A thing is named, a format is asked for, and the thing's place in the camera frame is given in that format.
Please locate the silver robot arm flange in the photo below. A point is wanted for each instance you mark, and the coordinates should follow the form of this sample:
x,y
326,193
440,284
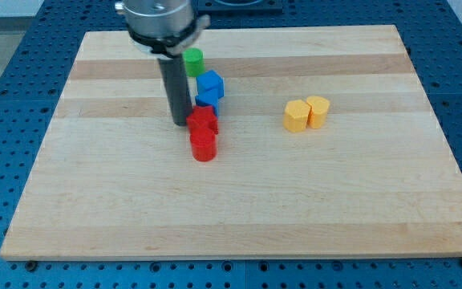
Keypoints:
x,y
162,28

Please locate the red star block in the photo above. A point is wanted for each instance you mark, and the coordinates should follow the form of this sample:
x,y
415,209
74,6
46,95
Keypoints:
x,y
202,117

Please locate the red cylinder block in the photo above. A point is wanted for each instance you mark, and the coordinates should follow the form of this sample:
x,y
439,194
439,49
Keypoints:
x,y
203,144

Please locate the blue angular block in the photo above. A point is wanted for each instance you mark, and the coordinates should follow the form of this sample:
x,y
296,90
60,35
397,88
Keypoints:
x,y
209,98

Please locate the blue cube block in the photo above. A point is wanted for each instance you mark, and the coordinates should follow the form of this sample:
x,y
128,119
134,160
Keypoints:
x,y
210,80

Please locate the yellow pentagon block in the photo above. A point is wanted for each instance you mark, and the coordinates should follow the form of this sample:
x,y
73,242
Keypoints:
x,y
296,115

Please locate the yellow rounded block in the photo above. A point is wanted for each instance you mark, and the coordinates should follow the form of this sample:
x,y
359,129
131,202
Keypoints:
x,y
319,107

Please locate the green cylinder block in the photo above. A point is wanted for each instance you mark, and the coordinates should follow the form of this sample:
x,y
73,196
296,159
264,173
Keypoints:
x,y
194,62

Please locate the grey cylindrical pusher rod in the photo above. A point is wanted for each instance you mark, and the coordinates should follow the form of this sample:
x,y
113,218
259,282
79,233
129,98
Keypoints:
x,y
175,81

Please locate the wooden board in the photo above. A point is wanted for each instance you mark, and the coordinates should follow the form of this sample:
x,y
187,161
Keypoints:
x,y
114,178

